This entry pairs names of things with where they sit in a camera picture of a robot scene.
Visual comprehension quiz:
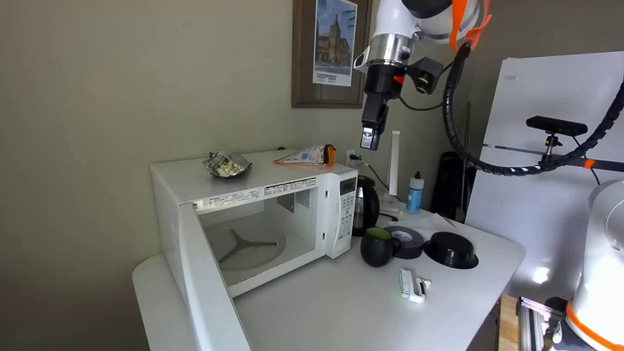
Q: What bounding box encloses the framed corkboard with poster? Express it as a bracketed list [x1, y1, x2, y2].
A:
[291, 0, 373, 108]

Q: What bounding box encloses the black electric kettle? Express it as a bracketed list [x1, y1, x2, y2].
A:
[353, 175, 380, 235]

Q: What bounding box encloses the black duct tape roll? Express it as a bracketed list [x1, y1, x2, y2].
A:
[388, 225, 425, 259]

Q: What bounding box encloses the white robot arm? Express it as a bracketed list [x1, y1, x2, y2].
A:
[353, 0, 491, 149]

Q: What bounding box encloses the black round lid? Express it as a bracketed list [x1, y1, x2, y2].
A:
[425, 231, 478, 268]

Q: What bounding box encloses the black camera on stand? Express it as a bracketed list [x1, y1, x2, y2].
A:
[527, 114, 587, 161]

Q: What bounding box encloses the dark green cup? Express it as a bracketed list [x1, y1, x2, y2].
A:
[361, 225, 402, 266]

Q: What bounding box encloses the small white plastic gadget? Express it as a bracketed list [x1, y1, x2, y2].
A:
[400, 268, 431, 301]

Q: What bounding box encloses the black tall speaker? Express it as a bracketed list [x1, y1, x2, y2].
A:
[431, 151, 468, 220]

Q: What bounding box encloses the orange snack packet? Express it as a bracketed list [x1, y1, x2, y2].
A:
[273, 142, 339, 169]

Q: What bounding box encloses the wrist mounted black camera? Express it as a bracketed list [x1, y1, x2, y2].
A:
[408, 56, 443, 93]

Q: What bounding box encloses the white microwave door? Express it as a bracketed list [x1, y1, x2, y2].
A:
[179, 206, 250, 351]

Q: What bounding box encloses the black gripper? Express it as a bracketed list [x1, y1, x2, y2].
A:
[361, 64, 406, 149]

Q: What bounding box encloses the black braided cable hose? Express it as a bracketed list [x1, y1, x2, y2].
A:
[443, 40, 624, 177]

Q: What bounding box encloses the blue white spray bottle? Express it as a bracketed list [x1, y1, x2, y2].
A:
[406, 171, 425, 214]

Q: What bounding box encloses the white microwave oven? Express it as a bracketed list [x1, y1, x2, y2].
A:
[150, 149, 359, 296]

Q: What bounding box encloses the white desk lamp bar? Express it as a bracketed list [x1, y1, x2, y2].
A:
[382, 130, 402, 218]

